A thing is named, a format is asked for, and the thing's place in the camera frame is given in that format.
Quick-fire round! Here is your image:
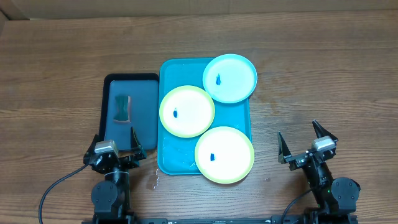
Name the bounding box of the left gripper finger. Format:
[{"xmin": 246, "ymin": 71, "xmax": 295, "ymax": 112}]
[
  {"xmin": 86, "ymin": 134, "xmax": 99, "ymax": 155},
  {"xmin": 130, "ymin": 127, "xmax": 146, "ymax": 157}
]

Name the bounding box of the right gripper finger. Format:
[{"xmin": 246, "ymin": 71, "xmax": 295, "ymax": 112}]
[
  {"xmin": 312, "ymin": 119, "xmax": 338, "ymax": 142},
  {"xmin": 278, "ymin": 132, "xmax": 292, "ymax": 164}
]

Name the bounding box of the green scrubbing sponge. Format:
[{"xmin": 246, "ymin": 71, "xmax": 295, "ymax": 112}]
[{"xmin": 113, "ymin": 95, "xmax": 131, "ymax": 123}]

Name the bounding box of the yellow-green plate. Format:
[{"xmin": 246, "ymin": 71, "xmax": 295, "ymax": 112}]
[
  {"xmin": 194, "ymin": 126, "xmax": 254, "ymax": 184},
  {"xmin": 159, "ymin": 85, "xmax": 215, "ymax": 138}
]

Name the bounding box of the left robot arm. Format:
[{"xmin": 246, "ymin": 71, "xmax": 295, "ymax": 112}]
[{"xmin": 83, "ymin": 129, "xmax": 147, "ymax": 224}]

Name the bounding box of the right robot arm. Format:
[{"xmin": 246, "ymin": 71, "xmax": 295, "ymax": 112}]
[{"xmin": 276, "ymin": 119, "xmax": 361, "ymax": 223}]

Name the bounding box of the teal plastic tray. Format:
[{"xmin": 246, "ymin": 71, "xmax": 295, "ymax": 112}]
[{"xmin": 157, "ymin": 58, "xmax": 252, "ymax": 175}]

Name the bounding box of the black plastic tray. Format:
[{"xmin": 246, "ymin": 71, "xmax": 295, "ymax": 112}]
[{"xmin": 99, "ymin": 73, "xmax": 159, "ymax": 151}]

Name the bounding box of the yellow-green plate front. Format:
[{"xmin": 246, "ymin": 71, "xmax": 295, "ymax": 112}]
[{"xmin": 194, "ymin": 126, "xmax": 254, "ymax": 184}]

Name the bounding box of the light blue plate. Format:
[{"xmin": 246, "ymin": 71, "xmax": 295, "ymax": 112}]
[{"xmin": 202, "ymin": 54, "xmax": 257, "ymax": 104}]

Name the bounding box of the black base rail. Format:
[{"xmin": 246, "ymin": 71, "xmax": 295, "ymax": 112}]
[{"xmin": 81, "ymin": 215, "xmax": 358, "ymax": 224}]

